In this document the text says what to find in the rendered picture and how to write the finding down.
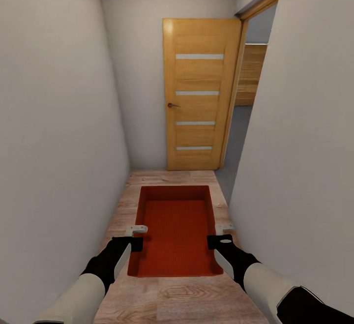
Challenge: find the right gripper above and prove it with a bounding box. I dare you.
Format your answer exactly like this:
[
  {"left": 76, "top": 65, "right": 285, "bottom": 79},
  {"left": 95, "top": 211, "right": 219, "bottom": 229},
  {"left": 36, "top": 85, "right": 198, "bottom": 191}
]
[{"left": 207, "top": 235, "right": 232, "bottom": 250}]

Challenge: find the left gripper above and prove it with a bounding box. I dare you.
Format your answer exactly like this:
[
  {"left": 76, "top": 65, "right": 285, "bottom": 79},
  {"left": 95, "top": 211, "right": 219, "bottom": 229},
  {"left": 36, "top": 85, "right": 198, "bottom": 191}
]
[{"left": 128, "top": 237, "right": 143, "bottom": 253}]

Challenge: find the storage box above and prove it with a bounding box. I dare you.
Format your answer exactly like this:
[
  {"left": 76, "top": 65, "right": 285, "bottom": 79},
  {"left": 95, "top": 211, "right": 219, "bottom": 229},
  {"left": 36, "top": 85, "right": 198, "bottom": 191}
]
[{"left": 127, "top": 185, "right": 224, "bottom": 278}]

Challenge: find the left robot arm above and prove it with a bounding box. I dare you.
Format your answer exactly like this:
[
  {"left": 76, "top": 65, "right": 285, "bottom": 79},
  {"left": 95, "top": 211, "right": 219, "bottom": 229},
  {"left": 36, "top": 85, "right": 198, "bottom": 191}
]
[{"left": 28, "top": 225, "right": 148, "bottom": 324}]

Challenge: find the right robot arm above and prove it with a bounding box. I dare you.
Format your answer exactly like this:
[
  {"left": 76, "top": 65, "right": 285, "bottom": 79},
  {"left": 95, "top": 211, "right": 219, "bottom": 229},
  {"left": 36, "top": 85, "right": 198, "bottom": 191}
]
[{"left": 207, "top": 223, "right": 354, "bottom": 324}]

